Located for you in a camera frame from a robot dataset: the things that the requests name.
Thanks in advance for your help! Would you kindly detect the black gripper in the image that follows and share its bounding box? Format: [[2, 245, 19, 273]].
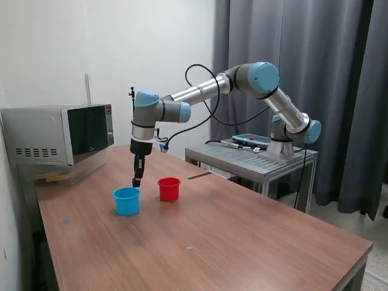
[[130, 138, 153, 187]]

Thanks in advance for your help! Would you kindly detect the blue teach pendant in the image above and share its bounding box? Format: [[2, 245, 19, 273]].
[[232, 133, 272, 146]]

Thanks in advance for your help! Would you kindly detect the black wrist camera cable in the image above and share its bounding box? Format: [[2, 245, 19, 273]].
[[165, 63, 270, 152]]

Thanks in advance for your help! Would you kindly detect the wooden block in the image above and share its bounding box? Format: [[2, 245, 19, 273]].
[[33, 171, 72, 184]]

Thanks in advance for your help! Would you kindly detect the grey metal robot stand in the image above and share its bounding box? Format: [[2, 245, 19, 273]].
[[184, 138, 319, 213]]

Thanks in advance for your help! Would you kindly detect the blue plastic cup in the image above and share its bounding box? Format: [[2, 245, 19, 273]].
[[113, 187, 141, 216]]

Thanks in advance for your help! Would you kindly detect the red plastic cup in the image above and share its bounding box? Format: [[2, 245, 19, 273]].
[[157, 177, 181, 202]]

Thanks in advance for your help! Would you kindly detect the silver microwave oven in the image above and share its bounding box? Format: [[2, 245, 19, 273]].
[[0, 104, 115, 167]]

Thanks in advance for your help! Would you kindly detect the thin black tool with cord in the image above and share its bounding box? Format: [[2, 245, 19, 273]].
[[204, 139, 258, 151]]

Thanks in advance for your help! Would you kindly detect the grey curtain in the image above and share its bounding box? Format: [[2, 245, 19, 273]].
[[210, 0, 388, 222]]

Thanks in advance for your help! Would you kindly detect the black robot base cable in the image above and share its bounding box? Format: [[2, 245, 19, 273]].
[[293, 141, 306, 210]]

